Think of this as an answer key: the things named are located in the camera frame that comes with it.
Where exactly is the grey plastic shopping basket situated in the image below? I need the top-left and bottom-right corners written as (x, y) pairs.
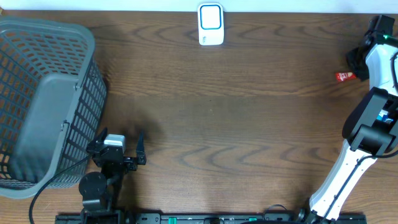
top-left (1, 16), bottom-right (106, 199)

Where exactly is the red Nescafe coffee stick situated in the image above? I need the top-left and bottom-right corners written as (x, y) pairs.
top-left (335, 72), bottom-right (357, 82)

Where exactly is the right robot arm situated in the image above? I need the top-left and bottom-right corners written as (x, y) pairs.
top-left (295, 15), bottom-right (397, 223)

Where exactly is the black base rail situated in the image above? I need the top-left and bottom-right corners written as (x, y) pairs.
top-left (55, 212), bottom-right (368, 224)

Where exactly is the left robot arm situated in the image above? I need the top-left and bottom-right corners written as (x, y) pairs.
top-left (78, 128), bottom-right (147, 223)

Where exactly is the white barcode scanner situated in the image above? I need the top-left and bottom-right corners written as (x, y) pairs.
top-left (197, 2), bottom-right (224, 46)

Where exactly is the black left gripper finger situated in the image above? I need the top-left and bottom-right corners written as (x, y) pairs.
top-left (91, 128), bottom-right (108, 146)
top-left (136, 132), bottom-right (146, 158)

